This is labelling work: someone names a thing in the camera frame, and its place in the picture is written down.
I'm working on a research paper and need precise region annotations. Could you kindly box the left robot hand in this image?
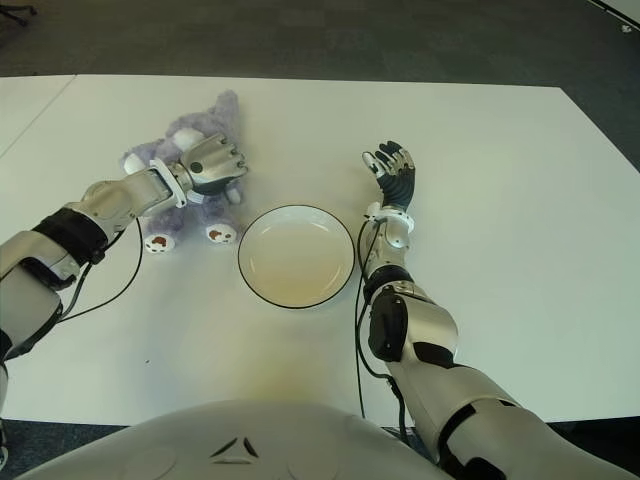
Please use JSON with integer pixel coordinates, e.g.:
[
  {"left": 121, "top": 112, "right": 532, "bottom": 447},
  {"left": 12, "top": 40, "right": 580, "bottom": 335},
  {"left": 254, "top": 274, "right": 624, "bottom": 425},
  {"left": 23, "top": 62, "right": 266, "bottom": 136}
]
[{"left": 172, "top": 133, "right": 250, "bottom": 197}]

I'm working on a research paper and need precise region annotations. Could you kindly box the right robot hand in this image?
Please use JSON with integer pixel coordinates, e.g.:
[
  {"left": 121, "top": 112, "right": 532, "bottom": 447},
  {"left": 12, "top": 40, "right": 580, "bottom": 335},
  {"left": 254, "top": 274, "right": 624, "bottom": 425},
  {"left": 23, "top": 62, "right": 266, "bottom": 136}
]
[{"left": 360, "top": 140, "right": 417, "bottom": 209}]

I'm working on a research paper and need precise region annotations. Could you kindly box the purple plush bunny doll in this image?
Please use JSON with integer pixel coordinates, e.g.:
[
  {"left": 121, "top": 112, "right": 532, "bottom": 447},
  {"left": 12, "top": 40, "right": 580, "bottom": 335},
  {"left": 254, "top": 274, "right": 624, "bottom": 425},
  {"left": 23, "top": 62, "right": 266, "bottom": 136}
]
[{"left": 119, "top": 89, "right": 249, "bottom": 256}]

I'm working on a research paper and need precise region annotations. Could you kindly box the white plate black rim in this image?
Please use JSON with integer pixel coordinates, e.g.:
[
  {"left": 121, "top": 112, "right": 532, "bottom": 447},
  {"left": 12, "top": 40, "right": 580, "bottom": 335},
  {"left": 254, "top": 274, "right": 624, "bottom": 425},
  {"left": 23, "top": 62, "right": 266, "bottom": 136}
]
[{"left": 236, "top": 203, "right": 356, "bottom": 310}]

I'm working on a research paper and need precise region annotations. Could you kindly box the white furniture edge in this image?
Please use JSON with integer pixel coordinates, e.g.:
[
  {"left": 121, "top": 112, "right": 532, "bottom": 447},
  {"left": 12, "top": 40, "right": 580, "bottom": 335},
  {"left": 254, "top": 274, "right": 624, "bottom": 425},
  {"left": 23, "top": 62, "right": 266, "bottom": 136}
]
[{"left": 587, "top": 0, "right": 640, "bottom": 16}]

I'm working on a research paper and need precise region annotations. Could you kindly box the grey robot torso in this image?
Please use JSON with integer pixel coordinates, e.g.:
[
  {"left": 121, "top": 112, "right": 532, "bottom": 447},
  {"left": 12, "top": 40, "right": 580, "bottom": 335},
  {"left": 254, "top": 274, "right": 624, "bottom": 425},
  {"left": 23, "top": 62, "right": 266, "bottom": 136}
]
[{"left": 29, "top": 399, "right": 441, "bottom": 480}]

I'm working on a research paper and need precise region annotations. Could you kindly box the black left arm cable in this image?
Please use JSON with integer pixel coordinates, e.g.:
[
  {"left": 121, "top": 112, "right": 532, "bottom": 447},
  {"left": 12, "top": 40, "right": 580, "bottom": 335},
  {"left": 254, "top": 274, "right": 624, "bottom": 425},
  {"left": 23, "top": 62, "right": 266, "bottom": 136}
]
[{"left": 59, "top": 217, "right": 145, "bottom": 321}]

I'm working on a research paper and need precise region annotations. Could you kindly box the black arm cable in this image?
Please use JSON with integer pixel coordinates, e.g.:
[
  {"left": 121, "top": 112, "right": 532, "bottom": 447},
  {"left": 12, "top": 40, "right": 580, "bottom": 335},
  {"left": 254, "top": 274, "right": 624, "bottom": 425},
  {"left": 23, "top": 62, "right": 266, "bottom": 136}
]
[
  {"left": 353, "top": 219, "right": 409, "bottom": 441},
  {"left": 59, "top": 217, "right": 145, "bottom": 321}
]

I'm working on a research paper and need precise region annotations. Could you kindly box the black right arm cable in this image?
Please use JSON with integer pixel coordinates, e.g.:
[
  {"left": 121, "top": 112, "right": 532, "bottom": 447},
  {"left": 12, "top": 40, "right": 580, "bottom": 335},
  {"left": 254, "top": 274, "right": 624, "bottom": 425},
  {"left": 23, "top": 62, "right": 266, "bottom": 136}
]
[{"left": 353, "top": 219, "right": 409, "bottom": 441}]

